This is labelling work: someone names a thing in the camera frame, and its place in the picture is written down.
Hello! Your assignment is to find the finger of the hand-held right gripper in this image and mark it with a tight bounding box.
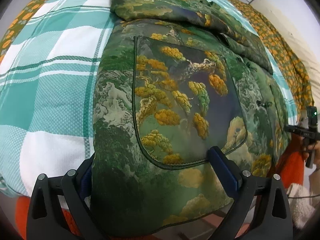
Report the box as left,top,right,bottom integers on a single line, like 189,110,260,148
284,125,308,137

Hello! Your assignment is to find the thin grey cable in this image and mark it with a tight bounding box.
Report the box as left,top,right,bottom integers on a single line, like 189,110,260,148
287,194,320,201

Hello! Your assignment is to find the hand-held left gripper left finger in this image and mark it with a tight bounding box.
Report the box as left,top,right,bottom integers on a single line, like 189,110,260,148
26,159,108,240

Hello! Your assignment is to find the green landscape print jacket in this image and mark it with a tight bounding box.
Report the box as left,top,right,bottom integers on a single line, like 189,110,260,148
90,0,298,239

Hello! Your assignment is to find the cream headboard cushion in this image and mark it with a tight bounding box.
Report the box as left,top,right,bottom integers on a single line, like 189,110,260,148
242,0,320,105

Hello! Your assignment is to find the teal white checkered bedsheet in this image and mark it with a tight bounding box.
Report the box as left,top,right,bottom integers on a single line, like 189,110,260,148
0,0,298,197

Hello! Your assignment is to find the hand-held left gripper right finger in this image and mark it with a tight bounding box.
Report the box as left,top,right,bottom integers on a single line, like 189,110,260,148
209,146,293,240

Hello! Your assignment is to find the person's right hand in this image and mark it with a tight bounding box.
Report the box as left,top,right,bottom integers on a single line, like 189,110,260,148
310,141,320,172

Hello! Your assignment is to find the orange floral quilt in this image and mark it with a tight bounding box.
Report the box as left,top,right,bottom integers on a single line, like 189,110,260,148
225,0,316,120

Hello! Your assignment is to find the white fuzzy cloth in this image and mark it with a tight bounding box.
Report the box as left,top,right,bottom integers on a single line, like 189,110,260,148
286,182,317,228

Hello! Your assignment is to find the person's orange fleece clothing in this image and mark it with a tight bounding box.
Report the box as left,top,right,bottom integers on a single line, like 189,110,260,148
15,140,311,240

